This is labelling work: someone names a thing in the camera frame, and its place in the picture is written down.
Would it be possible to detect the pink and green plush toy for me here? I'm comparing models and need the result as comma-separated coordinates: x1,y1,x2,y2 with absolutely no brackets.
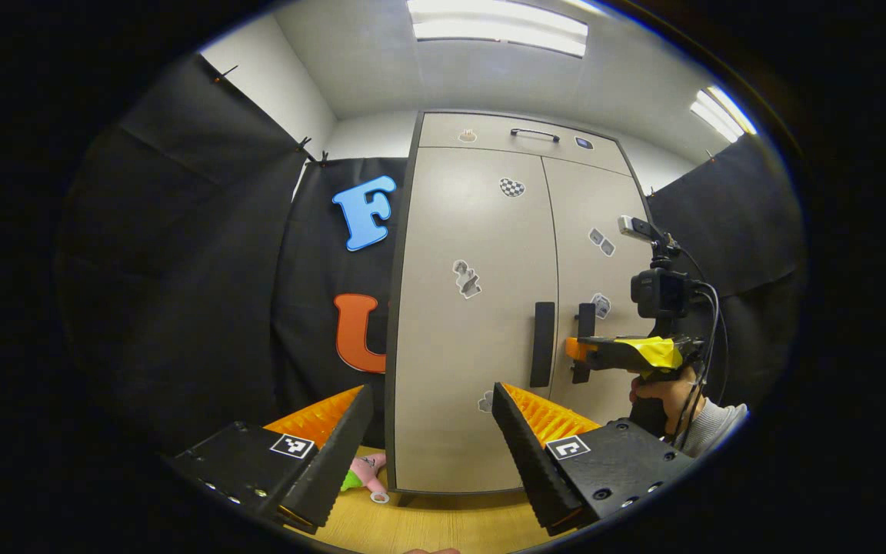
341,452,390,505

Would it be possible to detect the grey double-door shoe cabinet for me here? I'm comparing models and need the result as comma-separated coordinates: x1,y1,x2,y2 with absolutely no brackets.
384,110,655,506

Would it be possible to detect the black backdrop cloth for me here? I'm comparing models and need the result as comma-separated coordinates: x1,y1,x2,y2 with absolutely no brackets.
58,54,805,462

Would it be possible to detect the grey cabinet drawer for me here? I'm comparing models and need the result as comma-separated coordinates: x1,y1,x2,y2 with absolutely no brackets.
418,112,634,176

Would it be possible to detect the grey cabinet door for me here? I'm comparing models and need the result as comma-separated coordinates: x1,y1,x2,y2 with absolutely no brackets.
393,146,561,495
541,156,655,428

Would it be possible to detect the long ceiling light panel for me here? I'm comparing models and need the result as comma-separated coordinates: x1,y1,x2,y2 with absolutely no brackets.
406,0,590,58

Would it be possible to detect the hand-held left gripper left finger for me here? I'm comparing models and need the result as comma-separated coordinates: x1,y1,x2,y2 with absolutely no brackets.
170,385,375,536

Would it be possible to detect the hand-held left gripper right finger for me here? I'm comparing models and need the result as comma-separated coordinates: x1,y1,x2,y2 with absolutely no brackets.
491,382,696,537

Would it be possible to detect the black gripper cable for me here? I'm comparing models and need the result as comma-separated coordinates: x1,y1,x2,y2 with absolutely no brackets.
670,246,730,451

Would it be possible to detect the small ceiling light panel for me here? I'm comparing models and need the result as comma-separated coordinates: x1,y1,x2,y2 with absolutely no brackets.
689,85,759,145

